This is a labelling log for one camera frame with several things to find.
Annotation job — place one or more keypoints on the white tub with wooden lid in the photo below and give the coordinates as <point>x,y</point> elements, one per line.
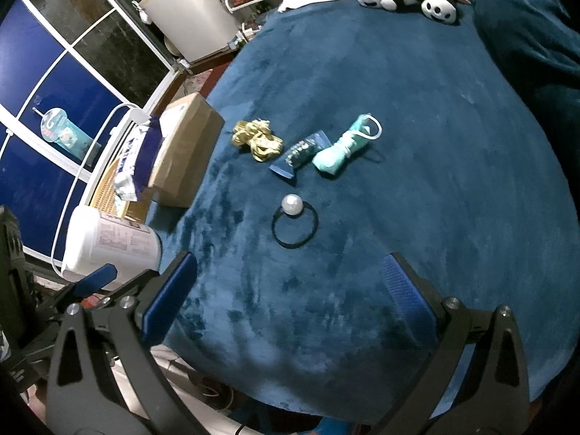
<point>190,13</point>

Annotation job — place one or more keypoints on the dark blue small packet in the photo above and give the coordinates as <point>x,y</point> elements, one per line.
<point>299,156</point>

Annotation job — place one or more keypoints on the teal face mask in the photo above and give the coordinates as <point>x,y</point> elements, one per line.
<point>344,149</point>

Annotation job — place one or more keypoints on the white labelled plastic canister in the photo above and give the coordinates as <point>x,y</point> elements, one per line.
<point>113,240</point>

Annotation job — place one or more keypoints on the blue white soft pack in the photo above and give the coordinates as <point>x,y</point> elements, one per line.
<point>138,158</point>

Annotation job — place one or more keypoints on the white framed glass door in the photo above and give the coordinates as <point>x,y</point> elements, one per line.
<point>54,68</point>

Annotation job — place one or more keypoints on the dark teal duvet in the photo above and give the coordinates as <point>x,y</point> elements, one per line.
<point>521,18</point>

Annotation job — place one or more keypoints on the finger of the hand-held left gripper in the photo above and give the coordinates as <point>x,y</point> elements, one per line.
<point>97,276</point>
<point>131,286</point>

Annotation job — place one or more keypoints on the clear tumbler with straw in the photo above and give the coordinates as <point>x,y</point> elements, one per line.
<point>63,131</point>

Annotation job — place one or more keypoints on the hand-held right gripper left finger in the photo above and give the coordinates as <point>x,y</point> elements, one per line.
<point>174,281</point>

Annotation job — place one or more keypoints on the dark blue plush blanket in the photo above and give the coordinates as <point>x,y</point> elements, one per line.
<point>408,167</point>

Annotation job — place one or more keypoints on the brown cardboard box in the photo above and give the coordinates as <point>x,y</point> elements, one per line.
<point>185,154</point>

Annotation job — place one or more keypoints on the gold ribbon bundle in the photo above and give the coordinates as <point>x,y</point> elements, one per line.
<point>258,142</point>

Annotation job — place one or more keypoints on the woven rattan stool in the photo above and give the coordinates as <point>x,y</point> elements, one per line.
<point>106,195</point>

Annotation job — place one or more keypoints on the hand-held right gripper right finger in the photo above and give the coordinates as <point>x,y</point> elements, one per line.
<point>403,290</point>

